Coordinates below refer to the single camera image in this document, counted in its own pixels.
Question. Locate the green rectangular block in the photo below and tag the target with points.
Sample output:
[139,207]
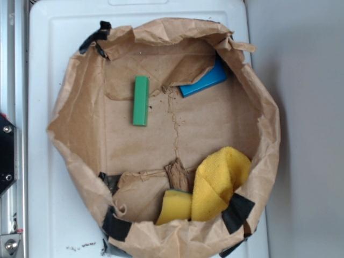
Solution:
[141,97]

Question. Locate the blue rectangular block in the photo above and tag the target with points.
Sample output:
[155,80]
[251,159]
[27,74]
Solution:
[215,76]

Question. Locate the brown bark piece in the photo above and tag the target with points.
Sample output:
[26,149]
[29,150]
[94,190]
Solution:
[178,176]

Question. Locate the brown paper bag liner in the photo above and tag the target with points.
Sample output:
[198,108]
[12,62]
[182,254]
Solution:
[118,168]

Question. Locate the yellow microfiber cloth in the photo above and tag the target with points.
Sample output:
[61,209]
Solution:
[216,180]

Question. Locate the yellow sponge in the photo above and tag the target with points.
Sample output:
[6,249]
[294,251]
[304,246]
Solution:
[176,205]

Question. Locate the black mounting bracket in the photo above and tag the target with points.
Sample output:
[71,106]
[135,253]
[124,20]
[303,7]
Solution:
[8,158]

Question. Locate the aluminium frame rail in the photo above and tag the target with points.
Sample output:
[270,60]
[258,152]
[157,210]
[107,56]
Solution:
[14,82]

